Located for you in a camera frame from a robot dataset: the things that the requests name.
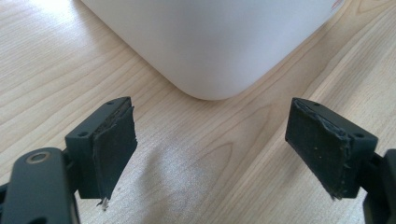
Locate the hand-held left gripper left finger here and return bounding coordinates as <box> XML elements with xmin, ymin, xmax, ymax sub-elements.
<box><xmin>64</xmin><ymin>96</ymin><xmax>138</xmax><ymax>207</ymax></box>

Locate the white plastic container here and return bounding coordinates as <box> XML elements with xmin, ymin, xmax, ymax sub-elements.
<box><xmin>79</xmin><ymin>0</ymin><xmax>346</xmax><ymax>101</ymax></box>

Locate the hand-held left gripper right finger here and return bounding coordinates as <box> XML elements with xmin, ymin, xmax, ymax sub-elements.
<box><xmin>284</xmin><ymin>97</ymin><xmax>379</xmax><ymax>201</ymax></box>

